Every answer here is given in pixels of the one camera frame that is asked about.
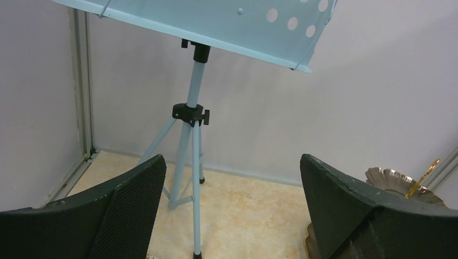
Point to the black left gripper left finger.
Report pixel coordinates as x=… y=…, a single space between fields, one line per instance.
x=113 y=219

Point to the light blue music stand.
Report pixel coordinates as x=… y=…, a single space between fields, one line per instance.
x=284 y=33

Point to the three-tier smoked glass stand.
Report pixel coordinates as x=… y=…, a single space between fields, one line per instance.
x=390 y=181

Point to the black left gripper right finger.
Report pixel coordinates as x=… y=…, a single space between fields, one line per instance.
x=352 y=219

